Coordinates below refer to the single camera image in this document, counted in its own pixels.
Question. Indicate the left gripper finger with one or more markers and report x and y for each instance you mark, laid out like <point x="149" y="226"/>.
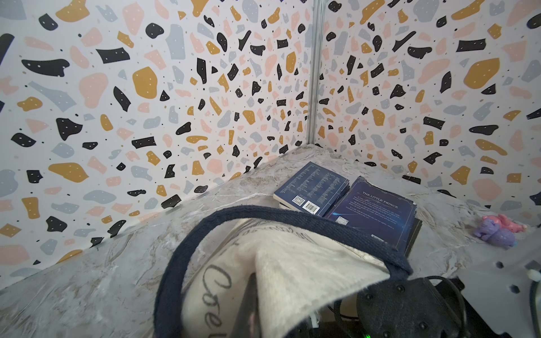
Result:
<point x="247" y="323"/>

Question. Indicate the cream canvas tote bag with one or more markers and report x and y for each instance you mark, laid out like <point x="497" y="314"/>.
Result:
<point x="302" y="263"/>

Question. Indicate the navy book with barcode back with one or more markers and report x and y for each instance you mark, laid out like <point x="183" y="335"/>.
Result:
<point x="313" y="190"/>

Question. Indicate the dark blue Little Prince book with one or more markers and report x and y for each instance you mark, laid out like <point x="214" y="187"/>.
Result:
<point x="383" y="215"/>

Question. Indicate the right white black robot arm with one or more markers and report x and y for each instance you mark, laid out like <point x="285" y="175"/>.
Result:
<point x="497" y="298"/>

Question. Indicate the small purple toy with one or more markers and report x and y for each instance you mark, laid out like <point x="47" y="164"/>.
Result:
<point x="492" y="233"/>

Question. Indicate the small pink toy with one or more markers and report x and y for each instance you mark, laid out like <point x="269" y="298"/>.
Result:
<point x="505" y="223"/>

